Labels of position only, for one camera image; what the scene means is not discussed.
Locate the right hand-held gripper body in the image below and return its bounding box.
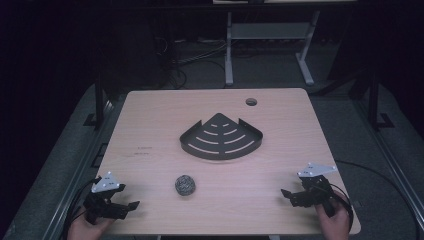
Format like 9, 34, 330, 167
296, 162, 338, 218

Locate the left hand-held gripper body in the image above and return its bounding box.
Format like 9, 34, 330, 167
82, 171, 129, 225

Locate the person's right hand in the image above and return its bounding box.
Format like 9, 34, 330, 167
314, 190, 352, 240

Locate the person's left hand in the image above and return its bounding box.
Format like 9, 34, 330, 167
67, 205, 116, 240

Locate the steel wool ball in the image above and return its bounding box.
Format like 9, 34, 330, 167
174, 174, 197, 197

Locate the black metal corner shelf rack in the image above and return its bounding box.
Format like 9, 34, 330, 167
179, 112, 264, 161

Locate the aluminium floor rail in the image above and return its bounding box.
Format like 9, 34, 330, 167
351, 98, 424, 228
41, 96, 129, 240

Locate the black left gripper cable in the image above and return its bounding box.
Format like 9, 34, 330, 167
61, 177, 102, 237

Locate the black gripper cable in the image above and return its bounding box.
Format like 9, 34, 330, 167
328, 159, 422, 240
61, 177, 102, 237

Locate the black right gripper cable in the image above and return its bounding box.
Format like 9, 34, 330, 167
328, 159, 422, 240

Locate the black upright post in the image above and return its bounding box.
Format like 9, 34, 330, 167
366, 68, 395, 132
83, 69, 111, 130

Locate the bundle of floor cables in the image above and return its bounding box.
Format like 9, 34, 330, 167
153, 35, 229, 90

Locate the grey metal stand frame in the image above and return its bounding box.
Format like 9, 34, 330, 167
224, 9, 321, 87

